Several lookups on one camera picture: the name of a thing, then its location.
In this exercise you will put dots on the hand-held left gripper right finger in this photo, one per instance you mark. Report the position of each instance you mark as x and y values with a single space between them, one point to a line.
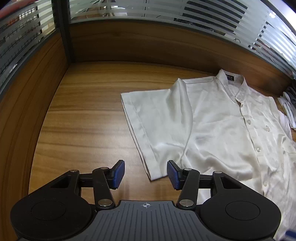
173 175

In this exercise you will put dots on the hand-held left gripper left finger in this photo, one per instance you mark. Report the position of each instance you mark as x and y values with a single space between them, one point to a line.
119 173

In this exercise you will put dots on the cream short-sleeved shirt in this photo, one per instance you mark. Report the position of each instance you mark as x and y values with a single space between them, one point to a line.
219 139

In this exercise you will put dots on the stack of folded clothes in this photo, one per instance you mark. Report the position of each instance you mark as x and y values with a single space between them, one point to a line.
290 106

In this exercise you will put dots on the striped glass partition panel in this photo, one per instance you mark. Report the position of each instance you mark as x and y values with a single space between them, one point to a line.
20 39
161 14

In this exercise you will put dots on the dark partition post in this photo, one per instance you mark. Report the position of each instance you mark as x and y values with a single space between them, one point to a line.
63 30

